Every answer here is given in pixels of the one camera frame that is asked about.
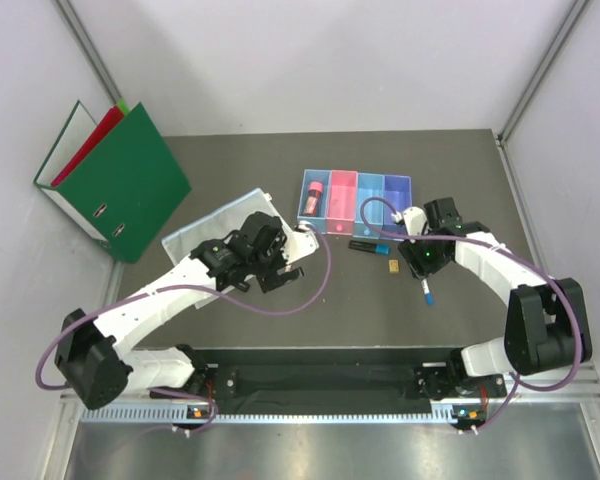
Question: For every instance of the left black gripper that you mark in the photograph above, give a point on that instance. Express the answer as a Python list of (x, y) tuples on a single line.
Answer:
[(269, 279)]

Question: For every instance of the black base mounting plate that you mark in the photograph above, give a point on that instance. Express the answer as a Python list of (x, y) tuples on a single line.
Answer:
[(410, 372)]

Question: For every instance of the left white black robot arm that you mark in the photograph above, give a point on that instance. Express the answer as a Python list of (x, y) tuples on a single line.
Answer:
[(99, 357)]

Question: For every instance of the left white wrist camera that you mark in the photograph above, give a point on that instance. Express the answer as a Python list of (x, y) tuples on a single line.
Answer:
[(301, 241)]

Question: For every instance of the blue capped black highlighter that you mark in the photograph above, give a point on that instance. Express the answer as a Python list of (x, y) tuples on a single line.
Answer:
[(369, 247)]

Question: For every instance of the clear mesh zipper pouch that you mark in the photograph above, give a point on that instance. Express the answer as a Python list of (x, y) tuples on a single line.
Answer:
[(215, 220)]

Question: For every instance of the slotted grey cable duct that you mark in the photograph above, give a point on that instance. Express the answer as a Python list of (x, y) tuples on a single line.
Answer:
[(188, 413)]

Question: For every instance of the right aluminium corner post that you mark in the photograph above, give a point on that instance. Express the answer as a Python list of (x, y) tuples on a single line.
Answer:
[(566, 27)]

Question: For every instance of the pink drawer bin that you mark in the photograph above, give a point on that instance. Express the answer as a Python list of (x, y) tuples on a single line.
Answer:
[(341, 205)]

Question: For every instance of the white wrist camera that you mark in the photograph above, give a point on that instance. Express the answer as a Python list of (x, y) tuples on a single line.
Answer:
[(413, 219), (301, 241)]

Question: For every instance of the white blue whiteboard marker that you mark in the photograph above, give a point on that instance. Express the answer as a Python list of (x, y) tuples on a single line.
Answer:
[(427, 292)]

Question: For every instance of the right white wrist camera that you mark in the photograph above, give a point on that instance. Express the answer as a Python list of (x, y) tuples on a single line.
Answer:
[(413, 219)]

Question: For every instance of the red folder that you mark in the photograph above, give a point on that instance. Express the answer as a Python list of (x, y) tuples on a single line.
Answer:
[(108, 122)]

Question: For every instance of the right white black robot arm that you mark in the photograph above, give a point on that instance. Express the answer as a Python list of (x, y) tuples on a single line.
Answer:
[(546, 325)]

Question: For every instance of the green lever arch binder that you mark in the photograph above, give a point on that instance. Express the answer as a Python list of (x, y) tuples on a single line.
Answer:
[(124, 189)]

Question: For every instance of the pink capped crayon tube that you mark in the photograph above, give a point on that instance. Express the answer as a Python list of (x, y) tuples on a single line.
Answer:
[(315, 191)]

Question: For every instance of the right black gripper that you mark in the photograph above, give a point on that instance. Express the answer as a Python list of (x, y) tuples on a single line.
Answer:
[(420, 267)]

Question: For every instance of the purple drawer bin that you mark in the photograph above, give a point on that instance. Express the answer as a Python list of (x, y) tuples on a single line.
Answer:
[(398, 191)]

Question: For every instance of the left aluminium corner post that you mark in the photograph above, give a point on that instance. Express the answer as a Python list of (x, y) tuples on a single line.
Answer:
[(77, 29)]

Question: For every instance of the white peach pencil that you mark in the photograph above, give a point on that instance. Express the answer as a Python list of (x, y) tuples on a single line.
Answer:
[(285, 269)]

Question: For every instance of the aluminium corner post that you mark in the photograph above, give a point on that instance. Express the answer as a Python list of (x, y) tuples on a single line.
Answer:
[(566, 27), (77, 29)]

